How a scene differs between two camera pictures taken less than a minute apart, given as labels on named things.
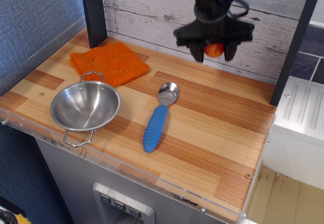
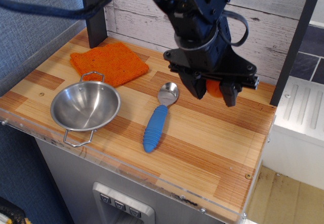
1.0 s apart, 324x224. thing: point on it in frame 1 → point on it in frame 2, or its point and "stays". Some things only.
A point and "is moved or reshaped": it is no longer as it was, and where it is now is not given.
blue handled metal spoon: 167,95 stays
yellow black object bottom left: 10,213 stays
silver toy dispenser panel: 116,207 stays
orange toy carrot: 214,49 is moved or reshaped
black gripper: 232,30 → 234,68
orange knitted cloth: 115,62 stays
